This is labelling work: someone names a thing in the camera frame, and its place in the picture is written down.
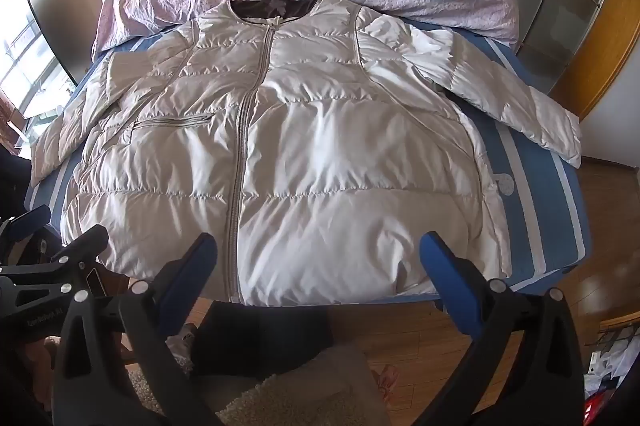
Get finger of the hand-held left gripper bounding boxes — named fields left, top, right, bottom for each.
left=0, top=225, right=110, bottom=304
left=0, top=205, right=53, bottom=252

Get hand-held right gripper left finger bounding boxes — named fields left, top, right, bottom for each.
left=51, top=233, right=219, bottom=426

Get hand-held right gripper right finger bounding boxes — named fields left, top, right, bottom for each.
left=419, top=231, right=586, bottom=426

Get white puffer jacket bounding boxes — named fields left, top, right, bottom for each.
left=30, top=0, right=584, bottom=307

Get person's black trouser legs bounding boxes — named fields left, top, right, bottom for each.
left=191, top=300, right=335, bottom=378

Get blue striped bed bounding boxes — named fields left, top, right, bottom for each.
left=25, top=25, right=594, bottom=307

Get pink item on floor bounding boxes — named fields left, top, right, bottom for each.
left=371, top=363, right=402, bottom=394

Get bright window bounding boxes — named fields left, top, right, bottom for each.
left=0, top=18, right=73, bottom=122

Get cream fluffy rug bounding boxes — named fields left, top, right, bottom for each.
left=127, top=340, right=392, bottom=426

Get dark flat panel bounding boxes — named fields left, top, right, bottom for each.
left=22, top=0, right=79, bottom=88

